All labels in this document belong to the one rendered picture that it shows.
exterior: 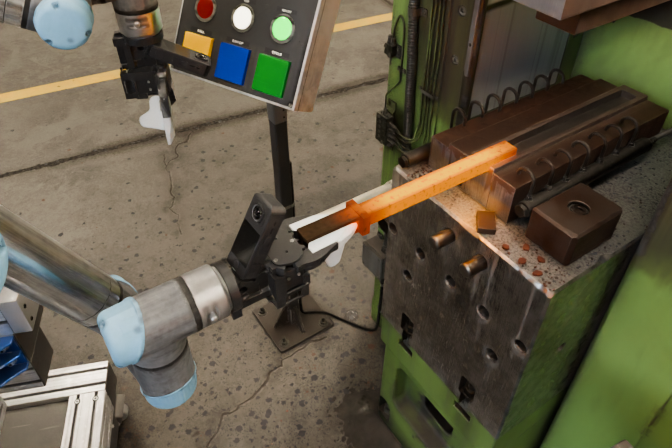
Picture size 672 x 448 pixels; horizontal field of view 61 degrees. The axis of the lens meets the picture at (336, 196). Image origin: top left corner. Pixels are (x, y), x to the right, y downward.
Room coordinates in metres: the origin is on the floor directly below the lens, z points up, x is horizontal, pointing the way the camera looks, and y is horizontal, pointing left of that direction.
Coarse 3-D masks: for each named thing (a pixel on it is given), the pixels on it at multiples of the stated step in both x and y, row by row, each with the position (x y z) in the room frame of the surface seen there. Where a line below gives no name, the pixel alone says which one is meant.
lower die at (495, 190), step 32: (544, 96) 1.00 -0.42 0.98; (576, 96) 0.99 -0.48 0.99; (640, 96) 0.97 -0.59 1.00; (480, 128) 0.89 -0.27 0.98; (512, 128) 0.87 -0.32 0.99; (576, 128) 0.86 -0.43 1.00; (640, 128) 0.88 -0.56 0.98; (448, 160) 0.82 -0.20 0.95; (512, 160) 0.76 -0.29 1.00; (576, 160) 0.78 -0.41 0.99; (480, 192) 0.75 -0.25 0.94; (512, 192) 0.70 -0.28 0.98
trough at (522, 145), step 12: (612, 96) 0.98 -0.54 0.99; (624, 96) 0.99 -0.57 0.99; (636, 96) 0.97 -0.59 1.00; (588, 108) 0.94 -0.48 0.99; (600, 108) 0.95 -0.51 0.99; (612, 108) 0.95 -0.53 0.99; (564, 120) 0.90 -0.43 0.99; (576, 120) 0.91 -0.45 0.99; (528, 132) 0.85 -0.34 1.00; (540, 132) 0.86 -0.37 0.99; (552, 132) 0.87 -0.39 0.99; (516, 144) 0.83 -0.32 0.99; (528, 144) 0.83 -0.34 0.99
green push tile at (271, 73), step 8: (264, 56) 1.06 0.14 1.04; (272, 56) 1.06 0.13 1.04; (264, 64) 1.05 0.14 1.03; (272, 64) 1.04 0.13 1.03; (280, 64) 1.04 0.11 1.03; (288, 64) 1.03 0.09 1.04; (256, 72) 1.05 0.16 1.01; (264, 72) 1.04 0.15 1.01; (272, 72) 1.03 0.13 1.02; (280, 72) 1.03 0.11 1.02; (288, 72) 1.03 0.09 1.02; (256, 80) 1.04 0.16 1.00; (264, 80) 1.03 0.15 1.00; (272, 80) 1.03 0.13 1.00; (280, 80) 1.02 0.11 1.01; (256, 88) 1.03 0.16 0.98; (264, 88) 1.02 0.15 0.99; (272, 88) 1.02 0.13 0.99; (280, 88) 1.01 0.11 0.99; (280, 96) 1.00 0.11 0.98
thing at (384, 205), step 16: (496, 144) 0.80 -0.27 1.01; (464, 160) 0.75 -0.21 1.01; (480, 160) 0.75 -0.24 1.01; (496, 160) 0.76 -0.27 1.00; (432, 176) 0.70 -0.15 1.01; (448, 176) 0.71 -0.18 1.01; (464, 176) 0.72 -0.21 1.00; (400, 192) 0.66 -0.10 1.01; (416, 192) 0.66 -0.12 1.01; (432, 192) 0.68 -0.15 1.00; (352, 208) 0.62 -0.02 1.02; (368, 208) 0.63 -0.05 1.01; (384, 208) 0.63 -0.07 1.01; (400, 208) 0.65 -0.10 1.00; (320, 224) 0.59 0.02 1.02; (336, 224) 0.59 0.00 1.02; (368, 224) 0.60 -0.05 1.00; (304, 240) 0.56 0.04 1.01
